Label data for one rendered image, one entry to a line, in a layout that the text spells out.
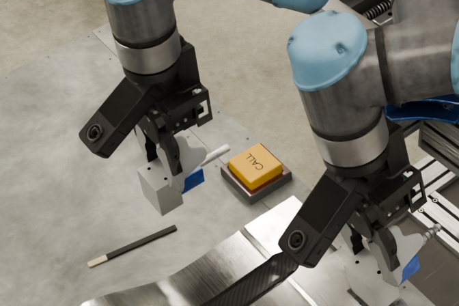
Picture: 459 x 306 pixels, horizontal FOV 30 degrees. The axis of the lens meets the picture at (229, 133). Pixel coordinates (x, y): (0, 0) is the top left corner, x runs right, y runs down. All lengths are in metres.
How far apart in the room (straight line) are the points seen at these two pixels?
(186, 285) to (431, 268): 0.93
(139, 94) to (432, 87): 0.38
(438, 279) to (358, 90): 1.17
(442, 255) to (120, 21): 1.20
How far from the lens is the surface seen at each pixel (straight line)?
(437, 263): 1.96
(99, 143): 1.04
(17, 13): 3.16
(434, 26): 0.81
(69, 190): 1.38
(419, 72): 0.80
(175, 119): 1.07
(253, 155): 1.32
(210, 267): 1.13
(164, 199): 1.15
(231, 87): 2.66
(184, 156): 1.10
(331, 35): 0.79
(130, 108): 1.03
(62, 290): 1.26
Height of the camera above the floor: 1.80
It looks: 46 degrees down
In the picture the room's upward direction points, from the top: 8 degrees counter-clockwise
